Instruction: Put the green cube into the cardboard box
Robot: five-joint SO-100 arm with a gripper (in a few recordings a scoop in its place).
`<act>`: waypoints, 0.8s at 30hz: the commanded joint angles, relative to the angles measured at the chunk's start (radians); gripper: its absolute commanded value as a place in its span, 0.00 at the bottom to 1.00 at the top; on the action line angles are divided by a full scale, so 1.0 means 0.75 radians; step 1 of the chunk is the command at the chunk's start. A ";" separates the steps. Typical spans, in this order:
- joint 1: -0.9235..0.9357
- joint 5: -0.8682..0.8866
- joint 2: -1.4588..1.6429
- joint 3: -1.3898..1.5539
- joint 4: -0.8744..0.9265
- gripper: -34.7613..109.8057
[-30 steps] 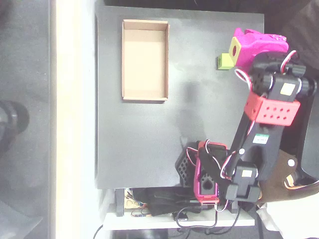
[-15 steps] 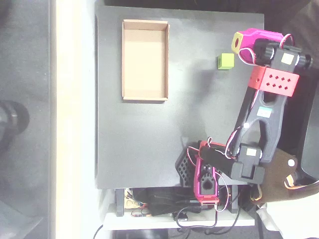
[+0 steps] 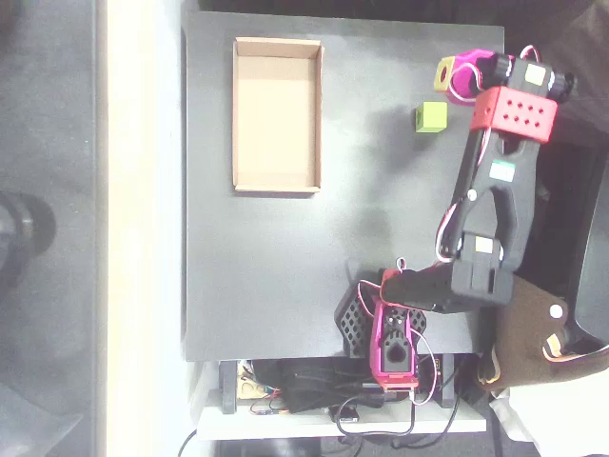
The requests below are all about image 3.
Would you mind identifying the green cube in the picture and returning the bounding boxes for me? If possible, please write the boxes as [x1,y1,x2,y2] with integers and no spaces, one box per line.
[414,101,449,134]

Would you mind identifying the black perforated arm base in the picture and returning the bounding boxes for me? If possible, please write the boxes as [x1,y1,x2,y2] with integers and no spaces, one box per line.
[334,260,429,359]

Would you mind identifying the cardboard box tray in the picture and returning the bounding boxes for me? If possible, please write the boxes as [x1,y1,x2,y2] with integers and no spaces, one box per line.
[231,36,325,194]

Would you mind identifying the grey curved chair part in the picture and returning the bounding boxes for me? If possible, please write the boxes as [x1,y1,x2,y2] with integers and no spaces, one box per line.
[568,151,609,347]

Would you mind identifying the brown felt bag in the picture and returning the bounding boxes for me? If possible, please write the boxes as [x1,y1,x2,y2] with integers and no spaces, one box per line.
[477,275,609,392]

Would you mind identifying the black power adapter bundle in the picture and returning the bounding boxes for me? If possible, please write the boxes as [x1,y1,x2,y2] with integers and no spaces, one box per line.
[251,357,382,414]

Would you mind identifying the white sheet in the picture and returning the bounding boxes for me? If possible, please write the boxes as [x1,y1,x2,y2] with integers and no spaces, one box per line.
[489,384,609,457]

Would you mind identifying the small black connector box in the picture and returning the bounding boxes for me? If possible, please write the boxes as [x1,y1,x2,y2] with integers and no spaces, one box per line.
[327,404,361,424]

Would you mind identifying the light wooden piece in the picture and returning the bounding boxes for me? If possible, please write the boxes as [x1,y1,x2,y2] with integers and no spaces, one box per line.
[237,366,267,400]

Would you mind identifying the white shelf board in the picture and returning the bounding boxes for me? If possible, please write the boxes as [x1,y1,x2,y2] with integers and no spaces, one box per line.
[195,361,487,442]

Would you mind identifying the black looped cable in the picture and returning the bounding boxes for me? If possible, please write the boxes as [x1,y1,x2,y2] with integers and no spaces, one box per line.
[335,394,462,448]

